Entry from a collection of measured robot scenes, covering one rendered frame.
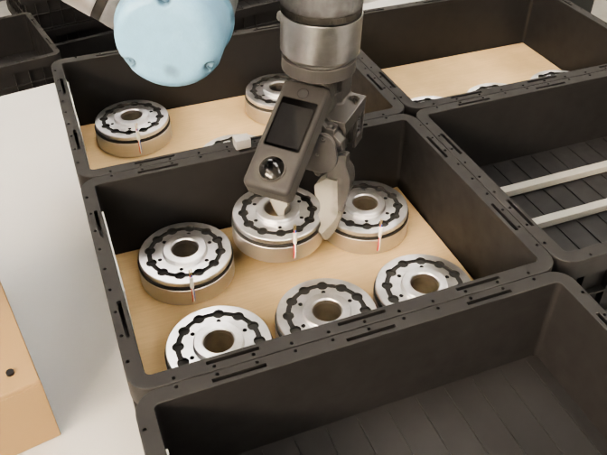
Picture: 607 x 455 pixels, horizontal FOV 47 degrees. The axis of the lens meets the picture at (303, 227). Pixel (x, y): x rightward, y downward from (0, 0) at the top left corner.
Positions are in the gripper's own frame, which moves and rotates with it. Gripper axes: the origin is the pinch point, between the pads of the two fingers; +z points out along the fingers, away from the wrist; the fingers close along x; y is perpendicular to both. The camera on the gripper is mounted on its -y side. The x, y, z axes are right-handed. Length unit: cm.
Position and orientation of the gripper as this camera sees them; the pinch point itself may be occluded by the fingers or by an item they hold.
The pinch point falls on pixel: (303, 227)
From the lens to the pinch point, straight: 77.8
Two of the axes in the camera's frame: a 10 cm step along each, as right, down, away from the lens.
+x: -9.2, -2.8, 2.9
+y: 4.0, -5.9, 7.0
